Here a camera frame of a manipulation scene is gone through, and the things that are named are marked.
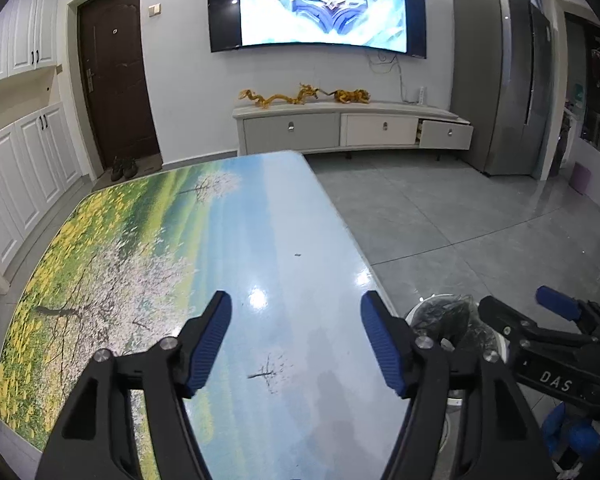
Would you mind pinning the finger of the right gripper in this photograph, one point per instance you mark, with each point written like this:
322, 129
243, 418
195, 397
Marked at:
558, 303

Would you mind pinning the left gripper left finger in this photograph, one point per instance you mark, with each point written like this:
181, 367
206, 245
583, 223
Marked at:
94, 436

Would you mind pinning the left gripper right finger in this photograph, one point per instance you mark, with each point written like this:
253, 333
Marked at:
498, 437

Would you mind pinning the white round trash bin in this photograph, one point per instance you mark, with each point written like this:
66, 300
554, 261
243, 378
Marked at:
453, 321

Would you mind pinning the blue gloved right hand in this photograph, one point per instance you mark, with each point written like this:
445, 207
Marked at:
569, 436

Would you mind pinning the purple stool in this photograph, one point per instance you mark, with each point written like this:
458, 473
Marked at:
580, 178

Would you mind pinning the white power strip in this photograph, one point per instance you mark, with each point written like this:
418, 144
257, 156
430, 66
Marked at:
422, 94

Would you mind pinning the grey refrigerator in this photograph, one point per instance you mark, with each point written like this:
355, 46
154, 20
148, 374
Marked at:
502, 81

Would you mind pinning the pair of dark shoes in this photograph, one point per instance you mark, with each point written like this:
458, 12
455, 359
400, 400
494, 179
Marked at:
123, 168

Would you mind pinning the white shoe cabinet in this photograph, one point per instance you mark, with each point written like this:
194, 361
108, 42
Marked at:
38, 162

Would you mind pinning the golden tiger figurine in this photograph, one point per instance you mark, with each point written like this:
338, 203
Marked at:
357, 96

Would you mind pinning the white tv cabinet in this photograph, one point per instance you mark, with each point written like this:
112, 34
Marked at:
324, 127

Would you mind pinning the golden dragon figurine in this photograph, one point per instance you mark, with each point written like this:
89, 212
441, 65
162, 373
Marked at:
305, 92

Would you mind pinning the dark brown entrance door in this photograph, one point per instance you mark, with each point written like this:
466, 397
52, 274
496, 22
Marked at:
114, 81

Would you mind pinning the wall mounted television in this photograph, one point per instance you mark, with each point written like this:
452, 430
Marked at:
397, 26

